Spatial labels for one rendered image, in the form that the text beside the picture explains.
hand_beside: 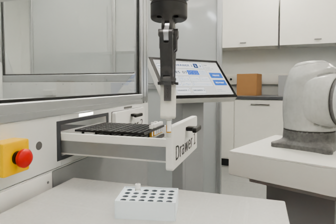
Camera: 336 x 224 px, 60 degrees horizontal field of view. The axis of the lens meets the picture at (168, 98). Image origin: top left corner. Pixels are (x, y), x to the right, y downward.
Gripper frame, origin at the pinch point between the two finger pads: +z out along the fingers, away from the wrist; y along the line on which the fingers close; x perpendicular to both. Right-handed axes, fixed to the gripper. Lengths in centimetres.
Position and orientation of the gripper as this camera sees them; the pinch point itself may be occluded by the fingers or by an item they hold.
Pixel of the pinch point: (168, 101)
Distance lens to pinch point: 59.9
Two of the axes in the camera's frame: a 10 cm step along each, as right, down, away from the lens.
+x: -10.0, -0.1, 0.9
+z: -0.1, 10.0, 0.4
